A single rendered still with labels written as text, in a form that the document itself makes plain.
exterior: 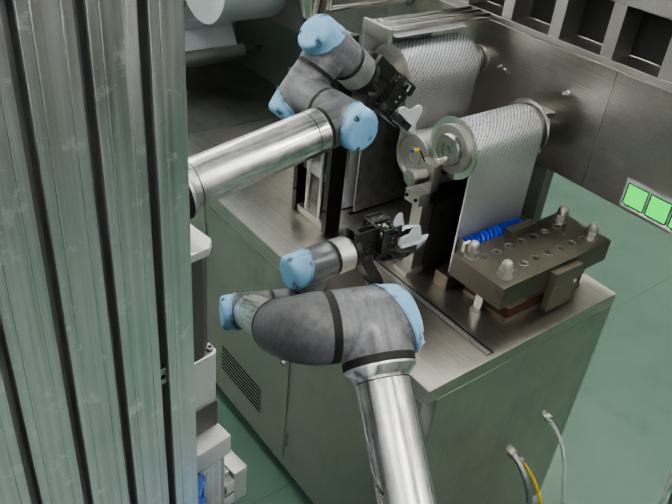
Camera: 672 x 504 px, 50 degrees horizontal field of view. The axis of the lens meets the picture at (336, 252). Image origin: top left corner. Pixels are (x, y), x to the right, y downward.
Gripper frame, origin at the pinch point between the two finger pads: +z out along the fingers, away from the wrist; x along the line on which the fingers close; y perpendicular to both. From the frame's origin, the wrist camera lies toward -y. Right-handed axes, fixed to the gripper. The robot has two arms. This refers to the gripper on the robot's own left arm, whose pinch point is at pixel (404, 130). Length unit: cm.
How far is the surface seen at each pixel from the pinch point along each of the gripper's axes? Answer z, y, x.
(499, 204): 39.0, 1.5, -5.7
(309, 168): 21.5, -18.7, 38.0
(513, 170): 34.9, 9.8, -5.8
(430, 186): 21.6, -5.3, 1.8
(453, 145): 15.4, 4.7, -1.3
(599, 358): 190, -14, 3
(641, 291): 235, 24, 22
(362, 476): 51, -76, -14
